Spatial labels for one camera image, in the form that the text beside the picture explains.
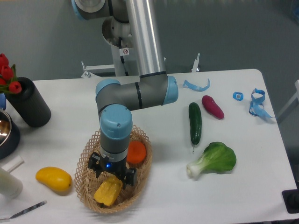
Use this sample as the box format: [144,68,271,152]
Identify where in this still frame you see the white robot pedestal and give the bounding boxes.
[102,16,139,76]

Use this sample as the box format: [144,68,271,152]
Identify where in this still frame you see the dark green cucumber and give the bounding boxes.
[188,102,202,151]

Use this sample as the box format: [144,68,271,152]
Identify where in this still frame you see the red tulip bouquet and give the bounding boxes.
[0,53,22,94]

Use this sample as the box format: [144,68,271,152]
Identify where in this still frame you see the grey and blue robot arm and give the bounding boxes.
[72,0,178,186]

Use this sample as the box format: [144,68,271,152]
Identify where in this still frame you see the orange tangerine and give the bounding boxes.
[127,140,146,164]

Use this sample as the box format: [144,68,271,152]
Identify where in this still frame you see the purple sweet potato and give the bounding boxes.
[201,95,224,119]

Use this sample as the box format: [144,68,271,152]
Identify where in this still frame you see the black device at table corner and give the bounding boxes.
[282,189,299,214]

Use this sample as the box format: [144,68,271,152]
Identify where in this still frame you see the blue crumpled ribbon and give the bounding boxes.
[249,88,275,119]

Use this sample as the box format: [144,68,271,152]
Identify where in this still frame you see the woven wicker basket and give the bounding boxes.
[74,125,152,214]

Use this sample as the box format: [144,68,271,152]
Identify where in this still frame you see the white rectangular stick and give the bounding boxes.
[0,155,24,173]

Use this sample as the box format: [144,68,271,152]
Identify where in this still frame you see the yellow mango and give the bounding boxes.
[36,167,72,192]

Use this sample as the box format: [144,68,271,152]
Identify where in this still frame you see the steel bowl with dark rim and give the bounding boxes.
[0,109,21,159]

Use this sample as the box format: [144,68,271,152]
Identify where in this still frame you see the blue curved tape strip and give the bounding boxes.
[182,78,211,92]

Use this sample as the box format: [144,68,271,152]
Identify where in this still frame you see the white metal base frame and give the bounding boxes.
[80,53,201,79]

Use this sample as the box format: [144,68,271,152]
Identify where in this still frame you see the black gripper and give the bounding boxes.
[88,152,137,189]

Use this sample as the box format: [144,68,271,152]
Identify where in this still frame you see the white bottle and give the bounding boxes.
[0,168,23,198]

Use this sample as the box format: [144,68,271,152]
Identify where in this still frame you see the black ribbed cylinder vase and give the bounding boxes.
[5,77,51,127]

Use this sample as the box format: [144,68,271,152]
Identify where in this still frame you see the green bok choy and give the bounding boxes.
[186,142,237,178]

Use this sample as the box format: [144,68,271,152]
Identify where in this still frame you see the small blue tape roll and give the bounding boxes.
[233,92,244,101]

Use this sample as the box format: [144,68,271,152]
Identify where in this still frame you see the metal tweezers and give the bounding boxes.
[0,200,47,222]

